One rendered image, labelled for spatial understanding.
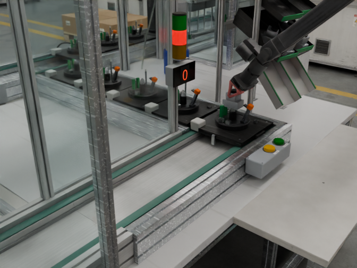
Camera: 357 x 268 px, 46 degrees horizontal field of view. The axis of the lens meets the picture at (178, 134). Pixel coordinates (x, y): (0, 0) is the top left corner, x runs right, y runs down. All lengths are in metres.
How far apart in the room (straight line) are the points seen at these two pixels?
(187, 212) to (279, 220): 0.29
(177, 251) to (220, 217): 0.21
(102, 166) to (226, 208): 0.61
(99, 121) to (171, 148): 0.75
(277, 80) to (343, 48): 3.81
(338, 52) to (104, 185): 5.00
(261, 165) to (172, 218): 0.39
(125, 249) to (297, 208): 0.59
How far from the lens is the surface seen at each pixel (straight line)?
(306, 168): 1.66
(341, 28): 5.66
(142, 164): 1.47
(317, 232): 1.36
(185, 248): 1.24
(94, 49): 0.80
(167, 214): 1.20
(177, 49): 1.49
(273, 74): 1.91
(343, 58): 5.71
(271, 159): 1.50
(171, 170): 1.47
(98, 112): 0.83
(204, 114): 1.78
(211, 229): 1.31
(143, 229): 1.15
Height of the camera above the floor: 1.68
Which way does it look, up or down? 26 degrees down
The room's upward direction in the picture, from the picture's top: straight up
